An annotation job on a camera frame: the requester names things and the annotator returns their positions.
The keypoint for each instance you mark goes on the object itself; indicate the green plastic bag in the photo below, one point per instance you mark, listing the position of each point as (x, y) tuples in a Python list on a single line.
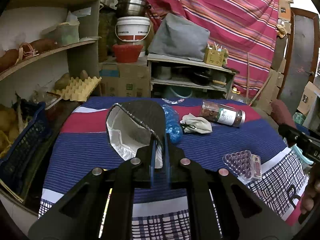
[(298, 118)]

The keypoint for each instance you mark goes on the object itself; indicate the cardboard utensil box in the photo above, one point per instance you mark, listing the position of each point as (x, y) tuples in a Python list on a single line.
[(213, 58)]

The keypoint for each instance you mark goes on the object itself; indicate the person's right hand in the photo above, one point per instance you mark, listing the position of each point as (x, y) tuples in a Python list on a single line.
[(311, 197)]

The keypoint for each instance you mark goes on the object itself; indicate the red plastic basket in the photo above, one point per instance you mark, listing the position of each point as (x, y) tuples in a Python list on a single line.
[(127, 53)]

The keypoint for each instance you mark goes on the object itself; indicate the red striped curtain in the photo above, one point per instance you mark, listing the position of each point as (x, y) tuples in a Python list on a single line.
[(225, 30)]

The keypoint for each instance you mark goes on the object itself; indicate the black white-lined pouch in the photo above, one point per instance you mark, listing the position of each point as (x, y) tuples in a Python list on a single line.
[(145, 115)]

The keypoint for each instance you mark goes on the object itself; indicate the blue plastic crate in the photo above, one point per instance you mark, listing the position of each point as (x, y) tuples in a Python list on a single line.
[(22, 147)]

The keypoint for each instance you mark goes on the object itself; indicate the teal plastic basin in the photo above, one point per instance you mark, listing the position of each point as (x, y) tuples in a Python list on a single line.
[(180, 93)]

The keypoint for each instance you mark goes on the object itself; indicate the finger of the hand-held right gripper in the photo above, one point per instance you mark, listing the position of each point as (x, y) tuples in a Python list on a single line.
[(290, 135)]

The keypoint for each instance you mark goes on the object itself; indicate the small wooden cabinet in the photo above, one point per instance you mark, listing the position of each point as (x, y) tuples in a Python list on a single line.
[(175, 61)]

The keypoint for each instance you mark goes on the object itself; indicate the person's right forearm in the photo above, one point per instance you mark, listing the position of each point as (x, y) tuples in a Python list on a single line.
[(282, 112)]

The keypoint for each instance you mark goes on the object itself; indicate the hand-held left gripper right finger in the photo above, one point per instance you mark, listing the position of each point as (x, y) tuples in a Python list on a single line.
[(168, 162)]

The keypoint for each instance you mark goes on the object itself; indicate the grey cushion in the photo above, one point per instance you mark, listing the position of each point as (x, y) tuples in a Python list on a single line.
[(180, 40)]

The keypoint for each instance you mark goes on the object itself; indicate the wooden stick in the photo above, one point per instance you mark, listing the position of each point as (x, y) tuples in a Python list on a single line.
[(261, 90)]

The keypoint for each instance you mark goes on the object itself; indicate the stainless steel pot stack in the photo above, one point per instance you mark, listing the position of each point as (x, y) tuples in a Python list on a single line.
[(132, 5)]

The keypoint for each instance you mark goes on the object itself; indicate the cardboard box black label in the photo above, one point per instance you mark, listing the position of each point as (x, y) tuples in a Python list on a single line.
[(308, 97)]

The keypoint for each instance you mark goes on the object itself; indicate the green leafy vegetable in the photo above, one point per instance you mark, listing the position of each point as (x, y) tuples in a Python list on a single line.
[(225, 56)]

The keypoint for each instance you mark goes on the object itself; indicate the yellow cooking oil bottle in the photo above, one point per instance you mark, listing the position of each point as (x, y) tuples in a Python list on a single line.
[(236, 95)]

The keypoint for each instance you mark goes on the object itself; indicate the beige cloth pouch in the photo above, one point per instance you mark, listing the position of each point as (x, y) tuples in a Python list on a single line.
[(197, 122)]

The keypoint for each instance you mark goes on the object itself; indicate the pale yellow vegetables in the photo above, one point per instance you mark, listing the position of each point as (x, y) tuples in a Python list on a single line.
[(7, 130)]

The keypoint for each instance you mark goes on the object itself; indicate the clear plastic blister pack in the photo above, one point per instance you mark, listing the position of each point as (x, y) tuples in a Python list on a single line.
[(237, 162)]

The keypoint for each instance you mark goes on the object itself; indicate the clear plastic wrapper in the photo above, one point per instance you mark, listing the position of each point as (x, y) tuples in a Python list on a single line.
[(172, 101)]

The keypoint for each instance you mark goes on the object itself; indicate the large potato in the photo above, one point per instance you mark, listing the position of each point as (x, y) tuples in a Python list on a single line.
[(62, 81)]

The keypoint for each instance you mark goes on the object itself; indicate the white plastic bucket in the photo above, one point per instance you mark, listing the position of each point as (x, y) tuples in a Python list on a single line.
[(132, 28)]

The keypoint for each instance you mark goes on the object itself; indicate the clear jar red contents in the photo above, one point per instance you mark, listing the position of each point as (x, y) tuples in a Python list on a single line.
[(225, 115)]

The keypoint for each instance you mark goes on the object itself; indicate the grey metal pot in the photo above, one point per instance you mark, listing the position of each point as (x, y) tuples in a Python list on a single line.
[(162, 73)]

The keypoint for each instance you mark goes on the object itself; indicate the hanging pale dried bundle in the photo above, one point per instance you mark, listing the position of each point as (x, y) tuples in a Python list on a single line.
[(281, 30)]

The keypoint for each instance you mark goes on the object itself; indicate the wooden shelf unit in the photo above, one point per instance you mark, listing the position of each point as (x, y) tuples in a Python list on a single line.
[(50, 0)]

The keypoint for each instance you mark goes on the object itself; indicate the small potato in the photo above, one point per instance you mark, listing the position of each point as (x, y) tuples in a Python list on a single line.
[(84, 75)]

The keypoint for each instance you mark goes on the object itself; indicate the large yellow oil jug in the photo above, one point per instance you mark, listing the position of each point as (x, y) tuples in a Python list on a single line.
[(107, 37)]

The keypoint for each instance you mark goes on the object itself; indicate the striped and checked tablecloth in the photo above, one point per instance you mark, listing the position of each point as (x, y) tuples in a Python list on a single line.
[(100, 140)]

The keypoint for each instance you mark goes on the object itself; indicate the light blue plastic basket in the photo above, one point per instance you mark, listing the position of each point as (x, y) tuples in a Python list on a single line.
[(298, 155)]

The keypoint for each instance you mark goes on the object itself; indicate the brown framed door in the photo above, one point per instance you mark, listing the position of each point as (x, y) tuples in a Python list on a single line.
[(302, 50)]

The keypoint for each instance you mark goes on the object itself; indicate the blue plastic bag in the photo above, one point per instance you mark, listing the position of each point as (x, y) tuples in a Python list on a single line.
[(172, 127)]

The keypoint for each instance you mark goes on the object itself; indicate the brown cardboard box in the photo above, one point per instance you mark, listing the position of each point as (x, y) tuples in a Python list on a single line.
[(125, 80)]

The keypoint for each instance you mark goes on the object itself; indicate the yellow paper egg tray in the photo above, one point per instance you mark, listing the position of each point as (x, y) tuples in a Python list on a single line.
[(77, 88)]

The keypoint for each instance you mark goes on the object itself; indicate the brown sweet potato bundle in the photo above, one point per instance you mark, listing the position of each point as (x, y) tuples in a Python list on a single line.
[(40, 46)]

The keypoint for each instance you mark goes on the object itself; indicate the flattened cardboard sheets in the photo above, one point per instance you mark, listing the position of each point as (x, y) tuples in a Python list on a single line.
[(275, 87)]

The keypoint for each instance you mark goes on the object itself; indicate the translucent plastic container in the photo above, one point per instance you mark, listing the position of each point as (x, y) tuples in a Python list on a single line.
[(62, 33)]

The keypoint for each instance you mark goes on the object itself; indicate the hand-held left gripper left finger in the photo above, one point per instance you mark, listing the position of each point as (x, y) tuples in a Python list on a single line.
[(152, 165)]

